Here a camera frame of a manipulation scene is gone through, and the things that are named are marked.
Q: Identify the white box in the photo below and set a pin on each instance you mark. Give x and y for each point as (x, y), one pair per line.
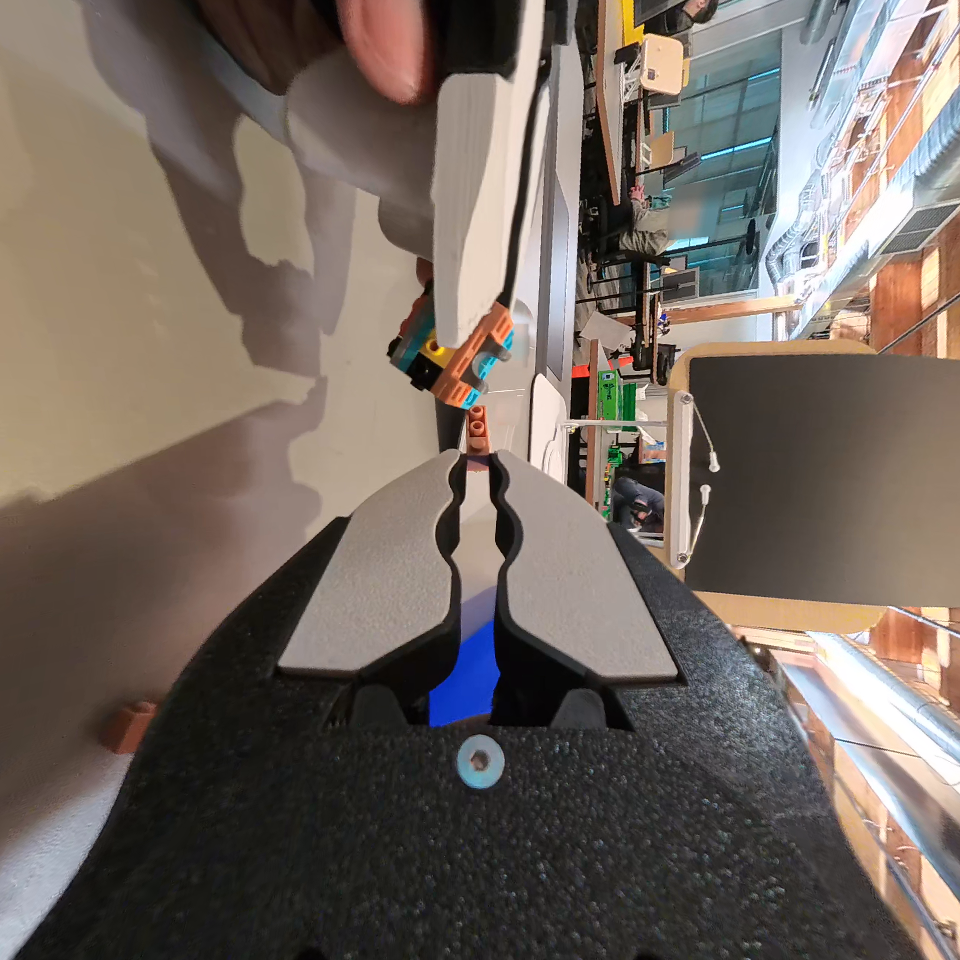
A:
(661, 64)

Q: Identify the person's left forearm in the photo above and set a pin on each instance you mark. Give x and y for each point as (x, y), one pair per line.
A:
(262, 37)

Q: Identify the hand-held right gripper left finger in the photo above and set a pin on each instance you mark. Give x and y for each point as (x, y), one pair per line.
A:
(375, 585)

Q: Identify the small brown brick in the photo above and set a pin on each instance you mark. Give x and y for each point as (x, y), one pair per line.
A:
(478, 427)
(127, 727)

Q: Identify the silver air duct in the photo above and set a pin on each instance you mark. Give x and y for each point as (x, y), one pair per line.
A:
(900, 697)

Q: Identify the person's left hand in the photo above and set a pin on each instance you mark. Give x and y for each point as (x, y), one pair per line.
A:
(390, 45)

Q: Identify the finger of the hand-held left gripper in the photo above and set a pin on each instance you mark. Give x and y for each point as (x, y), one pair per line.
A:
(472, 210)

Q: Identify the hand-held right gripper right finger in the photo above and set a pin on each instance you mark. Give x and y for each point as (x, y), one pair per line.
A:
(585, 592)

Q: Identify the multicoloured toy brick model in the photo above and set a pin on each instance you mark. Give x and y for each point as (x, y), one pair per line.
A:
(465, 367)

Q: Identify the blue plastic bin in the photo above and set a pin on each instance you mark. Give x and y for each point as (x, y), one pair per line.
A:
(469, 675)

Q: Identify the rounded plywood panel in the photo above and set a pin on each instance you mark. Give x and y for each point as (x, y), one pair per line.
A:
(825, 465)

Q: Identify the wood-edged long desk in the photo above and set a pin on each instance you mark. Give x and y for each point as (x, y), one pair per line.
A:
(611, 90)

